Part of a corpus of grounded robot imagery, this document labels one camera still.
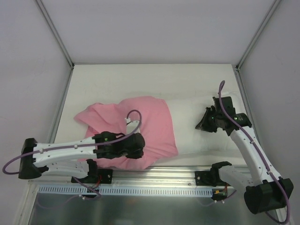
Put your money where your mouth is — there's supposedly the aluminium frame post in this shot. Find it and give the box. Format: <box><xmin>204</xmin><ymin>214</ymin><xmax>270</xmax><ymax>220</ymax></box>
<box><xmin>235</xmin><ymin>0</ymin><xmax>282</xmax><ymax>72</ymax></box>
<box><xmin>34</xmin><ymin>0</ymin><xmax>75</xmax><ymax>69</ymax></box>

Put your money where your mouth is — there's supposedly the left aluminium frame post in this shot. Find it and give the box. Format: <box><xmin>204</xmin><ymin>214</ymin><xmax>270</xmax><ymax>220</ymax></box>
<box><xmin>34</xmin><ymin>0</ymin><xmax>75</xmax><ymax>69</ymax></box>

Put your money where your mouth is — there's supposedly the pink pillowcase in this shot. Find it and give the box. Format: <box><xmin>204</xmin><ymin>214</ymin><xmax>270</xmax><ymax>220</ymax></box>
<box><xmin>74</xmin><ymin>95</ymin><xmax>178</xmax><ymax>170</ymax></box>

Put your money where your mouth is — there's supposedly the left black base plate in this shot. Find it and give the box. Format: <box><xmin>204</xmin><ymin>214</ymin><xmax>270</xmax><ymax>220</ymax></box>
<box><xmin>78</xmin><ymin>168</ymin><xmax>113</xmax><ymax>184</ymax></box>

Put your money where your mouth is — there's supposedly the right aluminium frame post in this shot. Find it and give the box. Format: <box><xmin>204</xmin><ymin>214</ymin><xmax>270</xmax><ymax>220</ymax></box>
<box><xmin>235</xmin><ymin>0</ymin><xmax>282</xmax><ymax>72</ymax></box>

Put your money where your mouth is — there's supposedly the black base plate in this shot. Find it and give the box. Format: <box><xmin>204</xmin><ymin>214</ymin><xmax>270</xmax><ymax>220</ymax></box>
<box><xmin>195</xmin><ymin>171</ymin><xmax>223</xmax><ymax>187</ymax></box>
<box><xmin>78</xmin><ymin>168</ymin><xmax>113</xmax><ymax>184</ymax></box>

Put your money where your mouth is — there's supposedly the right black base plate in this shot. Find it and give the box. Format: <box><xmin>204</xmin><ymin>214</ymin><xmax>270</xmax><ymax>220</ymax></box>
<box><xmin>195</xmin><ymin>171</ymin><xmax>223</xmax><ymax>187</ymax></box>

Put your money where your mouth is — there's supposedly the aluminium mounting rail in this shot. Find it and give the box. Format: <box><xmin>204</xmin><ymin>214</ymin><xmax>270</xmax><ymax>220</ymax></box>
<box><xmin>28</xmin><ymin>165</ymin><xmax>279</xmax><ymax>186</ymax></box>

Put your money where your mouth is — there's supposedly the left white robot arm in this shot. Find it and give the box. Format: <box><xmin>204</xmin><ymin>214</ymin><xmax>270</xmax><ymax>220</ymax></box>
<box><xmin>18</xmin><ymin>131</ymin><xmax>145</xmax><ymax>184</ymax></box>

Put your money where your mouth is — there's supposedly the white pillow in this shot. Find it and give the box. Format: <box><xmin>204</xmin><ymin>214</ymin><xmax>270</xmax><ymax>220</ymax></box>
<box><xmin>164</xmin><ymin>92</ymin><xmax>249</xmax><ymax>155</ymax></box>

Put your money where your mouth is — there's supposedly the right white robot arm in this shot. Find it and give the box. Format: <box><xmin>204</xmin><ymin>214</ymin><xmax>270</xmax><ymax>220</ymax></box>
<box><xmin>195</xmin><ymin>97</ymin><xmax>293</xmax><ymax>214</ymax></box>

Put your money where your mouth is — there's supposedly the white slotted cable duct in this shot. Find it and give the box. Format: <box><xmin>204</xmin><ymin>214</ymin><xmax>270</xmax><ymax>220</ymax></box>
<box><xmin>38</xmin><ymin>185</ymin><xmax>213</xmax><ymax>198</ymax></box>

